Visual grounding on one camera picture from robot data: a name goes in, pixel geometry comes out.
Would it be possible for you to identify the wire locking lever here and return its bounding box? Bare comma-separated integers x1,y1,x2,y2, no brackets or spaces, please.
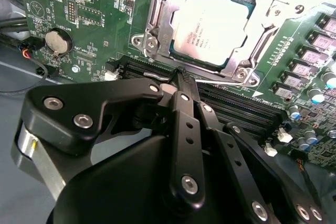
143,70,249,86

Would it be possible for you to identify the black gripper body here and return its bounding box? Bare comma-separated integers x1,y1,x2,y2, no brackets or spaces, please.
46,136,253,224

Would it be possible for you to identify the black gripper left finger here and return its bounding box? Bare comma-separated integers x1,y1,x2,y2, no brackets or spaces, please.
20,66,207,210

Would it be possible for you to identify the metal socket cover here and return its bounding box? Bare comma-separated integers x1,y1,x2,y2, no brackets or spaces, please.
146,0,318,78

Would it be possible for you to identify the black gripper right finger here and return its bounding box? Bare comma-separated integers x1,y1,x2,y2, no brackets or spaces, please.
183,74,329,224

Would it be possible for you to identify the silver CPU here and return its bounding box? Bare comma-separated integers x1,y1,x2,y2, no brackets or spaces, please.
167,0,257,71

